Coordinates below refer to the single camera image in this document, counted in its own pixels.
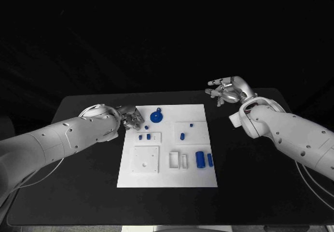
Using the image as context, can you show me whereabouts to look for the blue gear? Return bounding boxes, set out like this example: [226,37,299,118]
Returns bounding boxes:
[150,107,166,124]

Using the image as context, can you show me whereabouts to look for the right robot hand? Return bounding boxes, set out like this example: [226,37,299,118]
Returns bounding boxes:
[204,76,258,107]

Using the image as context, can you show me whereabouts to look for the white task board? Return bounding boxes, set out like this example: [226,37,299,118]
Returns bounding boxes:
[117,103,219,189]

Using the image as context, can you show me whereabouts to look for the thick blue cylinder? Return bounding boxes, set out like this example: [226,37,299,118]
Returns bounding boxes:
[194,151,206,169]

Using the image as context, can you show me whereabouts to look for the white cable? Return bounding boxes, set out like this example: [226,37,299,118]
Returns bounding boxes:
[4,157,65,227]
[302,165,334,196]
[78,103,105,117]
[294,159,334,212]

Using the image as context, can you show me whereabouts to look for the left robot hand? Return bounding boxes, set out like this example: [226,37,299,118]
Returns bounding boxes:
[115,105,145,131]

